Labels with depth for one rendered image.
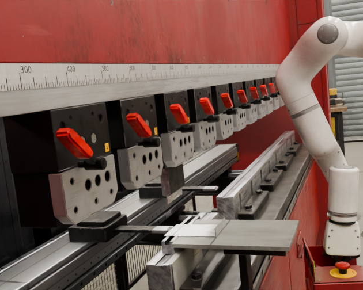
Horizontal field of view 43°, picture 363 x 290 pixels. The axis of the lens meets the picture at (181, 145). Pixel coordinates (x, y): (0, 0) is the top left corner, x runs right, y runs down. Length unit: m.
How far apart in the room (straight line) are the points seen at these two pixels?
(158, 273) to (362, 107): 7.88
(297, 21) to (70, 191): 2.68
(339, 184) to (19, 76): 1.03
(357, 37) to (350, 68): 7.30
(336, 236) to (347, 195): 0.13
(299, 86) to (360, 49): 0.20
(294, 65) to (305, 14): 1.84
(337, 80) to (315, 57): 7.39
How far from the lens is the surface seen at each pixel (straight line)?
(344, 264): 1.41
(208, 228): 1.15
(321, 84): 3.18
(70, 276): 1.16
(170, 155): 1.01
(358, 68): 8.73
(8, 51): 0.60
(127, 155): 0.82
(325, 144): 1.40
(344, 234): 1.47
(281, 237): 1.06
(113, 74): 0.81
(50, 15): 0.68
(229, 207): 1.56
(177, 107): 0.97
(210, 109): 1.18
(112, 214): 1.25
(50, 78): 0.66
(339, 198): 1.43
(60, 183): 0.66
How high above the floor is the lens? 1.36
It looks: 8 degrees down
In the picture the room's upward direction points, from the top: 6 degrees counter-clockwise
